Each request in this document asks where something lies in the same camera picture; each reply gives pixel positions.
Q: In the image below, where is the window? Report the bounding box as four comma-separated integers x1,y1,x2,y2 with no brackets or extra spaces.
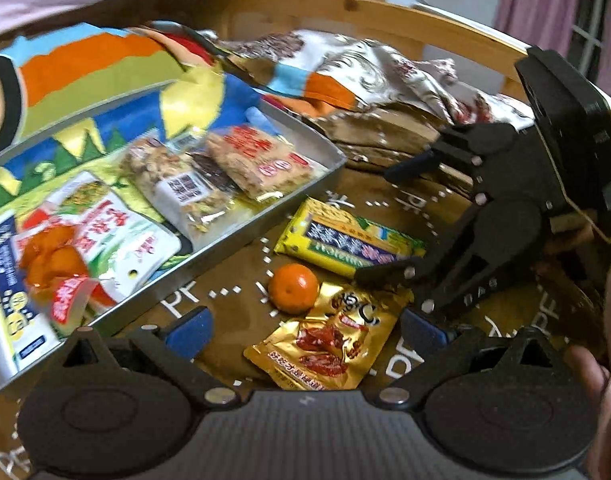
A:
568,0,611,73

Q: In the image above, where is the gold snack packet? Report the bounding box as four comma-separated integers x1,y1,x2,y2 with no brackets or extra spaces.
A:
244,282,413,391

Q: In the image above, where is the person's right hand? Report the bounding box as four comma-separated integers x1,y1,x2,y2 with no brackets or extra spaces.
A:
568,345,611,480

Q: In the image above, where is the wooden bed frame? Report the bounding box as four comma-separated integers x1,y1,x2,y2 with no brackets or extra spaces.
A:
212,0,611,126

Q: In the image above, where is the blue and white snack packet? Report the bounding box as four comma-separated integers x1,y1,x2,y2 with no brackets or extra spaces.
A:
0,210,61,386

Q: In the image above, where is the floral satin quilt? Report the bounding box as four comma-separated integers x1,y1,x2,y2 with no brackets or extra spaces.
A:
220,30,536,128

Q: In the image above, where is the orange snack packet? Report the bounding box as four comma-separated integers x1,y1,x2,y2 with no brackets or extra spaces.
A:
19,224,102,326

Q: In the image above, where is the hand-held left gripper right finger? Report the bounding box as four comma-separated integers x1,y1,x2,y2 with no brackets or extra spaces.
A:
375,306,576,408

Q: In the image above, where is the colourful cartoon printed blanket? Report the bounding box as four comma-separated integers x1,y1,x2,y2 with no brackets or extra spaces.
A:
0,22,356,171

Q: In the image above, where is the tangerine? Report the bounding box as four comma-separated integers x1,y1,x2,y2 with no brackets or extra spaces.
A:
268,263,319,313

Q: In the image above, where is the metal tray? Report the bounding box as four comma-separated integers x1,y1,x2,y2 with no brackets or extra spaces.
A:
0,105,349,393

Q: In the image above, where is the clear nut bar packet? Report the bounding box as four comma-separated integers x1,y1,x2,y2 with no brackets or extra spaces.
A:
120,135,246,251

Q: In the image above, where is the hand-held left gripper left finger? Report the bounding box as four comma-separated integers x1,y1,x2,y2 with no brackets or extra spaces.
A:
44,305,243,408

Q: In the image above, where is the yellow snack packet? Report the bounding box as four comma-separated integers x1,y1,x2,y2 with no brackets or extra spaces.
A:
275,197,427,278

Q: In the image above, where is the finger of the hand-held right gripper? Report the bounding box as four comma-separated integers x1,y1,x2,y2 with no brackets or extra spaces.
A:
384,122,519,206
354,200,551,321

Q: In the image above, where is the pink curtain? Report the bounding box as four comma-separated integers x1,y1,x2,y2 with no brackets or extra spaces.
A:
495,0,611,96

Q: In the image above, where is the white orange dried fruit packet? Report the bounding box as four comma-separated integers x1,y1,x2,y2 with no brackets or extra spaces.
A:
15,170,182,311

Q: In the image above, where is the red print rice cracker packet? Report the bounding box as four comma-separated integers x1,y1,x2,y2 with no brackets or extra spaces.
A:
205,125,316,201

